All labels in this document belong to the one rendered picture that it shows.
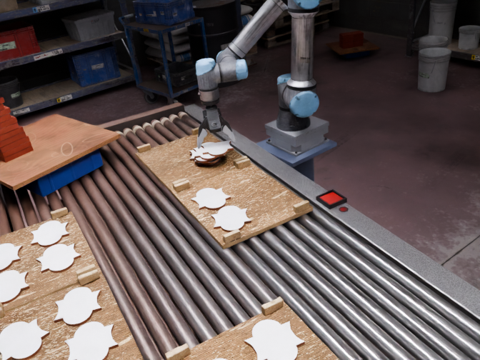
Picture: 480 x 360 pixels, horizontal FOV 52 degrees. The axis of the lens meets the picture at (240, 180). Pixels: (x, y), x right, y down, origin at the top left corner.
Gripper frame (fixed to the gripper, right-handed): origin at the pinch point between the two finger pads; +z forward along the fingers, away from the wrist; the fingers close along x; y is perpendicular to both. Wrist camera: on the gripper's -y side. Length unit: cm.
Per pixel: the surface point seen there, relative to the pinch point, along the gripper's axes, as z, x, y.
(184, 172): 5.9, 14.6, -6.0
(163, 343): 8, 25, -91
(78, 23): 15, 110, 385
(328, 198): 7, -34, -40
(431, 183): 100, -149, 94
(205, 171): 5.9, 6.4, -8.2
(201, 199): 4.9, 9.8, -30.1
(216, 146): -0.4, 0.1, -0.5
